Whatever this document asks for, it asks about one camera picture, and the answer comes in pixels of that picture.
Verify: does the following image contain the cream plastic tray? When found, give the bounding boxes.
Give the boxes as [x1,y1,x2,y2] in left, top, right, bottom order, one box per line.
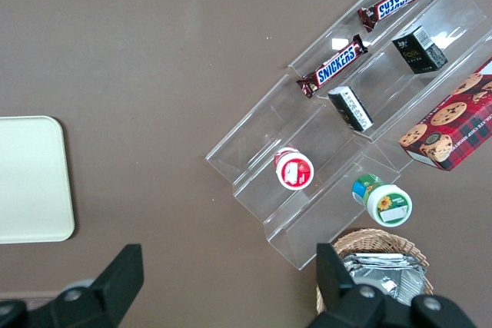
[0,115,76,245]

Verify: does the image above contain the woven wicker basket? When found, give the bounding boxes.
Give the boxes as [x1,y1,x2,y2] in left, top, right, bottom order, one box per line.
[315,227,434,316]

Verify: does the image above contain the red lidded yogurt cup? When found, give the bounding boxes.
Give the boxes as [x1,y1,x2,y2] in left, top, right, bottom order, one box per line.
[273,146,315,191]

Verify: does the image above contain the clear acrylic tiered shelf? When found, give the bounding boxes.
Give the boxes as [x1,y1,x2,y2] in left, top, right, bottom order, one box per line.
[204,72,404,271]
[287,0,492,175]

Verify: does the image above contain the red tartan cookie box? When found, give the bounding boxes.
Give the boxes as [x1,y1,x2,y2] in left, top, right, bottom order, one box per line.
[397,57,492,172]

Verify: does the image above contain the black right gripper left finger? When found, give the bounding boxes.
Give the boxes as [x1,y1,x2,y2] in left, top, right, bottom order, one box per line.
[0,243,145,328]

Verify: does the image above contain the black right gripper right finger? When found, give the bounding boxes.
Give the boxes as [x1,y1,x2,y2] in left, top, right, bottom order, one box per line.
[306,242,478,328]

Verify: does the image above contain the green sunflower lidded cup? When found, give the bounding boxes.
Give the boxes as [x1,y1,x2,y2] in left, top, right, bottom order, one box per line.
[351,173,414,228]

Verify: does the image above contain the silver foil wrapped sandwich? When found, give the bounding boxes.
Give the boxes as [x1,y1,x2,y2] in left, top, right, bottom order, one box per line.
[337,252,427,307]

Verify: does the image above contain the small black carton box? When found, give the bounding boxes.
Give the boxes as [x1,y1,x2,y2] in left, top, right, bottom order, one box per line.
[327,84,374,133]
[391,25,449,75]

